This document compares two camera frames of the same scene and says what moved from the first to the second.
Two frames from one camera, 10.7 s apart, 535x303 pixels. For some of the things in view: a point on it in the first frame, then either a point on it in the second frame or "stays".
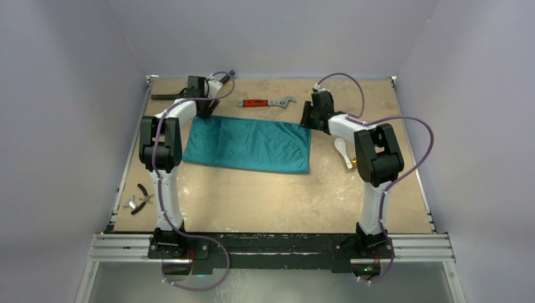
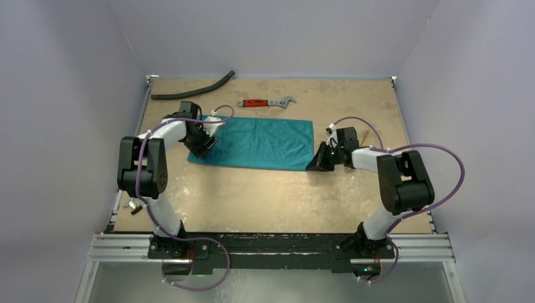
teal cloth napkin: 248,142 stays
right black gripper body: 309,115 → 327,156
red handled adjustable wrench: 281,103 stays
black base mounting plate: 281,250 stays
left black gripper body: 209,105 → 199,143
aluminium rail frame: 137,247 stays
